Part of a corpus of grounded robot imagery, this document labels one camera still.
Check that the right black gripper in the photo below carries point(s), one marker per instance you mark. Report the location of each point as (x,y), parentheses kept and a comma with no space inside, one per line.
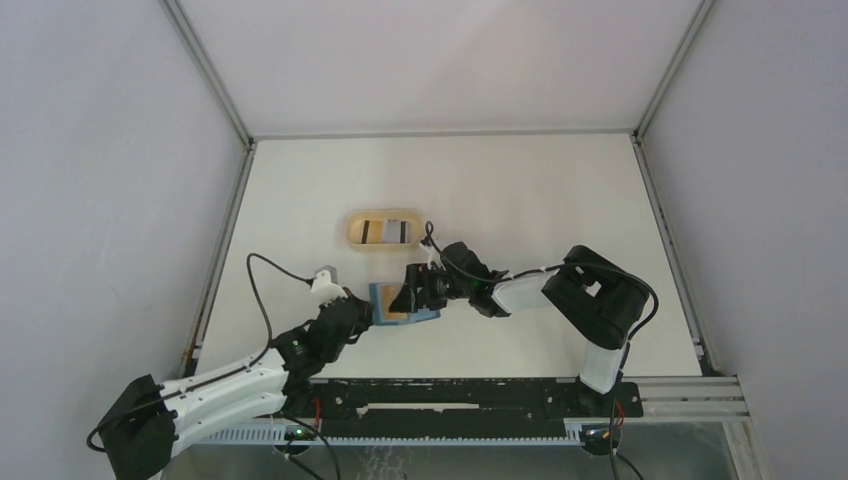
(409,300)

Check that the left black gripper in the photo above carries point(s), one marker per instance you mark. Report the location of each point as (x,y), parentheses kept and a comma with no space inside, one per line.
(366,318)

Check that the blue leather card holder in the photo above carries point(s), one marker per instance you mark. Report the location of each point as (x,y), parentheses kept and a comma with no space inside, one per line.
(378,308)

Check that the white card black stripe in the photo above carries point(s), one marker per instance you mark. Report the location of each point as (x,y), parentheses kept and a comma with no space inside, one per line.
(396,231)

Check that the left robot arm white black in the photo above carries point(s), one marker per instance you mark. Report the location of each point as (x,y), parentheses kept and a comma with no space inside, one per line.
(150,423)

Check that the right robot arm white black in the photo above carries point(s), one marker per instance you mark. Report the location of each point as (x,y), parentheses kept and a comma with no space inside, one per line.
(604,303)

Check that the card in beige tray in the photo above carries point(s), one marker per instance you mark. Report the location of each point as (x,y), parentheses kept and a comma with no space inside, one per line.
(372,232)

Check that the beige oval tray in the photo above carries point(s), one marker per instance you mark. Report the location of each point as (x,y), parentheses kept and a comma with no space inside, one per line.
(354,221)

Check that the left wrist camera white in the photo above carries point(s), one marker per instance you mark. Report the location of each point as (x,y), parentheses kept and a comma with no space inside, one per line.
(324,287)

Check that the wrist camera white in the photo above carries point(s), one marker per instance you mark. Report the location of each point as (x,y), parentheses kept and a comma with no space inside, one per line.
(324,287)
(433,258)

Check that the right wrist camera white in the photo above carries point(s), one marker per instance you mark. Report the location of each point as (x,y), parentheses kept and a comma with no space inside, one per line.
(433,258)

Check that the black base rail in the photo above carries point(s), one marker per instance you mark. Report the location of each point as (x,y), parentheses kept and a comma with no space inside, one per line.
(457,409)

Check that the aluminium table frame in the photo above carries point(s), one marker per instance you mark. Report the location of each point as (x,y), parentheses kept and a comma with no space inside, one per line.
(666,399)

